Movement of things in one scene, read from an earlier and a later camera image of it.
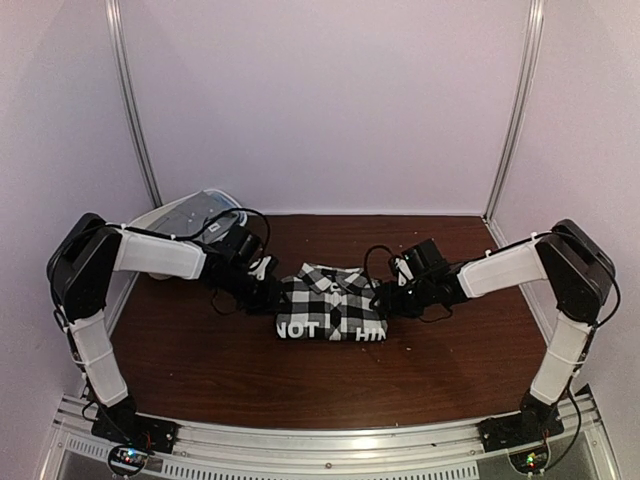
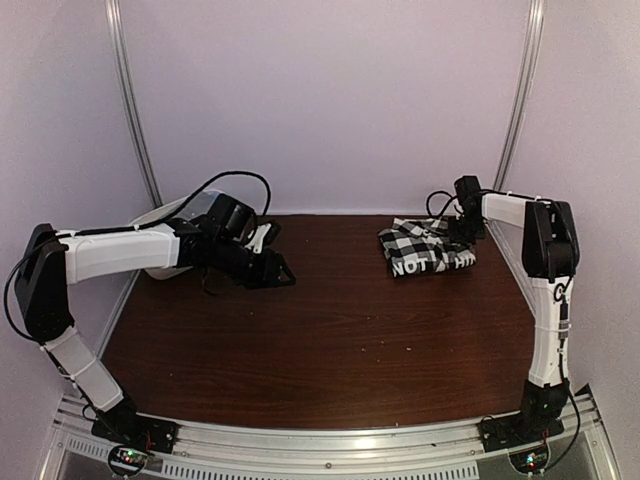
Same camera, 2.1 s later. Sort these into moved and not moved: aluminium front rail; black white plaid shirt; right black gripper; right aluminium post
Moved: right black gripper; black white plaid shirt
Not moved: right aluminium post; aluminium front rail
